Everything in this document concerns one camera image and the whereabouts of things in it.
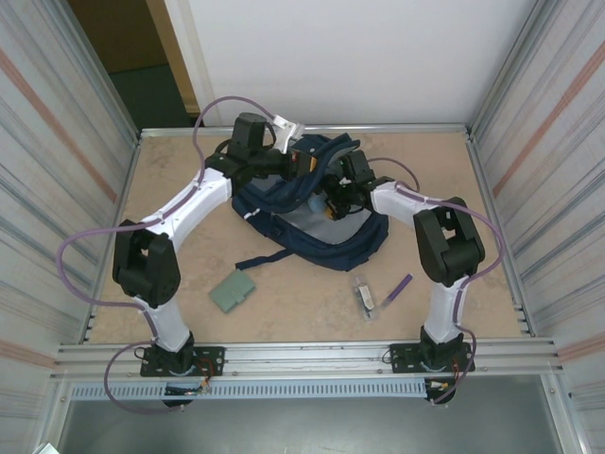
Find navy blue backpack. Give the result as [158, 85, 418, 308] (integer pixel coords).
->
[230, 133, 391, 273]

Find clear plastic pencil case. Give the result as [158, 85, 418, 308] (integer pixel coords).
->
[350, 275, 382, 325]

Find purple pen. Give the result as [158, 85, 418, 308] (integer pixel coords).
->
[381, 272, 413, 308]

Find green wallet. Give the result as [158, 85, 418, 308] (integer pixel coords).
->
[208, 269, 257, 316]

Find grey metal lower shelf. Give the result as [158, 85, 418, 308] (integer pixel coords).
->
[59, 400, 566, 454]

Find short aluminium frame rail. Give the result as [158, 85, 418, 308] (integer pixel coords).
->
[138, 123, 475, 139]

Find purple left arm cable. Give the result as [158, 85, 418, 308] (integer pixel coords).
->
[56, 96, 285, 413]

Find white door frame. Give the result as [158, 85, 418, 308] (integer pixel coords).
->
[163, 0, 222, 128]

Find aluminium side frame rail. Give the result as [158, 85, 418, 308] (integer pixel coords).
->
[465, 131, 541, 338]
[83, 134, 143, 342]

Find long aluminium mounting rail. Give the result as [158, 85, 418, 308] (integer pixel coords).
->
[49, 342, 566, 382]

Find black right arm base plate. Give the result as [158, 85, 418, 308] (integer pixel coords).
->
[388, 343, 474, 375]

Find grey slotted cable duct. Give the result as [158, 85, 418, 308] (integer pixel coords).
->
[69, 380, 429, 402]

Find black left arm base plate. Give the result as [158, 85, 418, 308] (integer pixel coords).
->
[139, 346, 226, 378]

